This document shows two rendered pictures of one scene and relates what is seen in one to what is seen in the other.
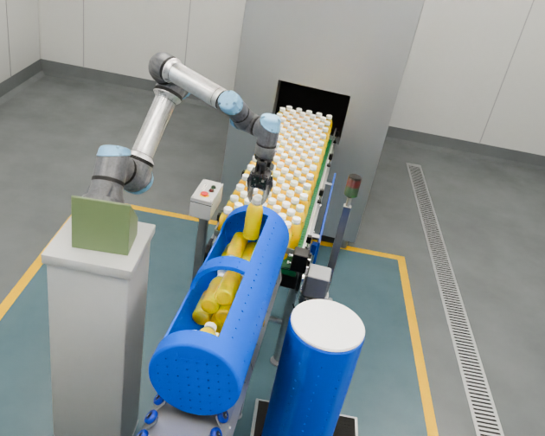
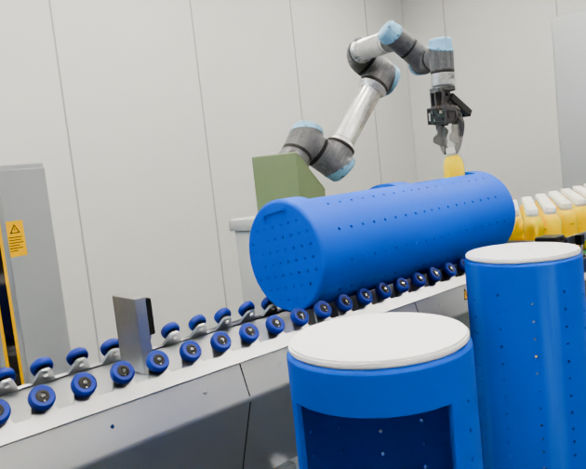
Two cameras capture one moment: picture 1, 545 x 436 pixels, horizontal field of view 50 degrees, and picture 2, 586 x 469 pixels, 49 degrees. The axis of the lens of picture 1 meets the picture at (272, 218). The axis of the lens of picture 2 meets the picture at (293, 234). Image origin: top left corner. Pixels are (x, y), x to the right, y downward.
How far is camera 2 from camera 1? 1.47 m
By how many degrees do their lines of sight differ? 48
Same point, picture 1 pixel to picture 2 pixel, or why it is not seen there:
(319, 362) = (492, 285)
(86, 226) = (266, 188)
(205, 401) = (298, 284)
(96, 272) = not seen: hidden behind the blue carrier
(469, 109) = not seen: outside the picture
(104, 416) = not seen: hidden behind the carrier
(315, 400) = (508, 363)
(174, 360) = (263, 230)
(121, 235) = (293, 190)
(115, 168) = (299, 136)
